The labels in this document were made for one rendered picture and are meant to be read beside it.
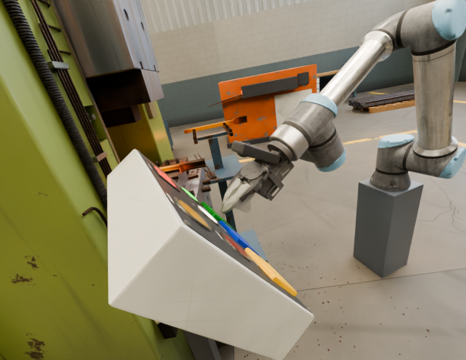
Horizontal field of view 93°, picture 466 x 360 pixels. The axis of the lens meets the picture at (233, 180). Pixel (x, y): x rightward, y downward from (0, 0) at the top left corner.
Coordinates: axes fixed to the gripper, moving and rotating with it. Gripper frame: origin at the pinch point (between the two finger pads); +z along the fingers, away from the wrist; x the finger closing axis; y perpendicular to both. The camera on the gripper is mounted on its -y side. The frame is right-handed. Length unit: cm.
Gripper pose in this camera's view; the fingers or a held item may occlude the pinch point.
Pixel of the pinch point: (223, 206)
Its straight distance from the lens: 52.1
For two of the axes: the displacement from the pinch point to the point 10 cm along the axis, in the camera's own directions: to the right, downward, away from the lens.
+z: -6.6, 7.4, -1.1
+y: 5.8, 6.0, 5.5
